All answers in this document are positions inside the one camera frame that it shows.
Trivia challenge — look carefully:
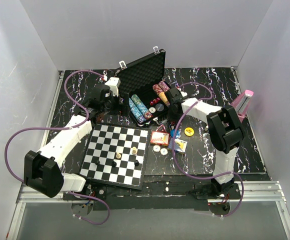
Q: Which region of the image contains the black chess piece right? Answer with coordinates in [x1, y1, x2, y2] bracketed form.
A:
[134, 160, 140, 167]

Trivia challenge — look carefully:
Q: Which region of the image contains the purple red chip column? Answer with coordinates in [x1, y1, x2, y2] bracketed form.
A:
[158, 80, 170, 92]

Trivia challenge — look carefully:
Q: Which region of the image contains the grey dealer button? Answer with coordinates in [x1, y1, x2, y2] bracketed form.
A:
[155, 103, 165, 112]

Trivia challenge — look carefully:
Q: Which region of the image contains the pink metronome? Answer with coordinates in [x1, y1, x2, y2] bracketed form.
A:
[230, 90, 254, 123]

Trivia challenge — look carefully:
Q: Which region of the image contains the white loose poker chip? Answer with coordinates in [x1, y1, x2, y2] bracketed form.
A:
[153, 145, 161, 153]
[160, 148, 168, 156]

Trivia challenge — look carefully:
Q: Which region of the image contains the triangular all-in marker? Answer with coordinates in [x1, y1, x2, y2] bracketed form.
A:
[155, 124, 167, 133]

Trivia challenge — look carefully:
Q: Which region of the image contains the black poker set case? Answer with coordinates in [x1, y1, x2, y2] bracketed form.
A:
[114, 46, 169, 127]

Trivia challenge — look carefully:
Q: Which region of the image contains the blue small blind button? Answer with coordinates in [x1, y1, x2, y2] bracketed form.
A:
[170, 129, 181, 139]

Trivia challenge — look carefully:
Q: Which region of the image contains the green blue chip column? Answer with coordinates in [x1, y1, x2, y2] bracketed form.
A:
[131, 94, 153, 120]

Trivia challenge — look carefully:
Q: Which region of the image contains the aluminium rail frame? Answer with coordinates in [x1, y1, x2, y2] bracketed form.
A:
[6, 70, 290, 240]

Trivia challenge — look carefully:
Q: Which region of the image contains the red playing card deck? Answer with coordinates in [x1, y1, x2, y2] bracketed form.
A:
[150, 131, 170, 147]

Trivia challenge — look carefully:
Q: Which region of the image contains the black chess piece middle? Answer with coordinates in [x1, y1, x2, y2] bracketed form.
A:
[111, 161, 117, 167]

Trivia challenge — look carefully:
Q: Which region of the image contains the white single chip in case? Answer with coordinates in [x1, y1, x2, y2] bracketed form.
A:
[149, 107, 156, 113]

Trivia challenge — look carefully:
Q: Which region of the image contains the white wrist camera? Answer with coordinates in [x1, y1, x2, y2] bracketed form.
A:
[105, 77, 121, 97]
[180, 91, 188, 99]

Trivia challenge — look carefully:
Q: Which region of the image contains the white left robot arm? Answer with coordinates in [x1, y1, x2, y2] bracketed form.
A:
[23, 77, 122, 200]

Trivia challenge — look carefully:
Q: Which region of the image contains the light blue chip column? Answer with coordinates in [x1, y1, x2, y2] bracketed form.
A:
[129, 98, 146, 124]

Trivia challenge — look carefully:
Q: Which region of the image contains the yellow big blind button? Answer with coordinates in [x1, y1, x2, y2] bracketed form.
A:
[184, 127, 195, 137]

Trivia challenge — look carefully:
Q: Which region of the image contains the black white chess board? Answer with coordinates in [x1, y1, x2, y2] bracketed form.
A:
[79, 124, 150, 190]

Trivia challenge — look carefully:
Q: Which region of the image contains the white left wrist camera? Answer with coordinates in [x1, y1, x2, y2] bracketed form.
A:
[105, 77, 121, 97]

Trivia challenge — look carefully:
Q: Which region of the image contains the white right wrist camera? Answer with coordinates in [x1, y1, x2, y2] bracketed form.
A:
[180, 91, 188, 99]

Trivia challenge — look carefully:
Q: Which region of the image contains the white chess pawn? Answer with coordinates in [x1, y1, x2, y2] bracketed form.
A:
[116, 152, 122, 159]

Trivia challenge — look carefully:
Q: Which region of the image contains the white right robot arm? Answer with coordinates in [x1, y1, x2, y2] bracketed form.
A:
[165, 88, 245, 199]

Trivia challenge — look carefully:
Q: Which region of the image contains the red yellow chip column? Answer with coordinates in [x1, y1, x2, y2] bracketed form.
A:
[152, 84, 170, 107]

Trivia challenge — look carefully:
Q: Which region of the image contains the blue playing card deck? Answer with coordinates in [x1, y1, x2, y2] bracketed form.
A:
[167, 137, 188, 155]

